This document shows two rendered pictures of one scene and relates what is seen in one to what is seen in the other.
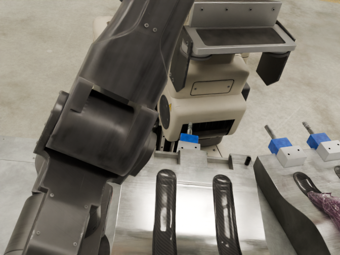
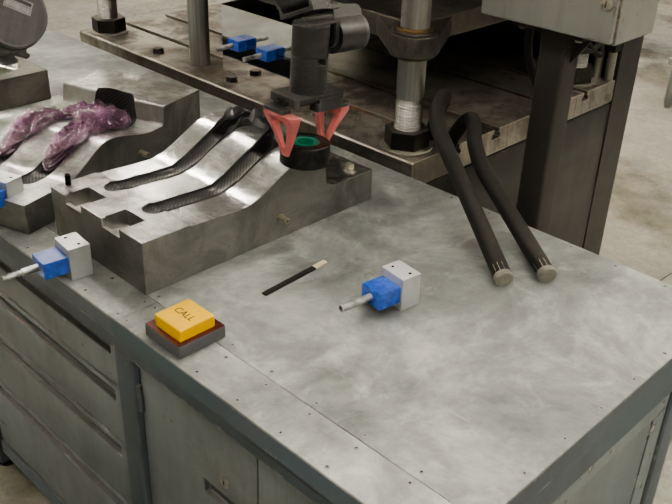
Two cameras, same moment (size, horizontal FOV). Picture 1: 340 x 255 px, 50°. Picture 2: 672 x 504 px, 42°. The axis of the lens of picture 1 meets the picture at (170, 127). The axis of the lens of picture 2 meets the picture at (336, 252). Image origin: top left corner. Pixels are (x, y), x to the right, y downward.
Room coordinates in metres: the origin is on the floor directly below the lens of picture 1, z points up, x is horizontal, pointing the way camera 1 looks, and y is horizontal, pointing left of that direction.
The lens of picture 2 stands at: (1.02, 1.11, 1.52)
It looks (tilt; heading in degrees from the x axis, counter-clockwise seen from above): 30 degrees down; 230
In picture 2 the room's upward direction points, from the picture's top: 2 degrees clockwise
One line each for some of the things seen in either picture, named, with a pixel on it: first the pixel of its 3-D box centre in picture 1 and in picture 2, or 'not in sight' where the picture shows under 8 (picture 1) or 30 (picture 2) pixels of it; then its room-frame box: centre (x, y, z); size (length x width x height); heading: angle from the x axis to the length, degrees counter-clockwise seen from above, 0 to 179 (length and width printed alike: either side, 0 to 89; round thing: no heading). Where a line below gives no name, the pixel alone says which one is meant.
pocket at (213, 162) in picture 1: (217, 166); (86, 206); (0.51, -0.11, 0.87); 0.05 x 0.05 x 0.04; 6
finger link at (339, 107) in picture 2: not in sight; (318, 119); (0.19, 0.08, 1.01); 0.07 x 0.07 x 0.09; 5
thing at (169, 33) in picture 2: not in sight; (333, 61); (-0.53, -0.76, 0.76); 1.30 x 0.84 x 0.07; 96
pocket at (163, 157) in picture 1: (166, 160); (124, 229); (0.50, 0.00, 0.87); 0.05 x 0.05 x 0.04; 6
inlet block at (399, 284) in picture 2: not in sight; (375, 294); (0.27, 0.32, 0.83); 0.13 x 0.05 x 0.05; 178
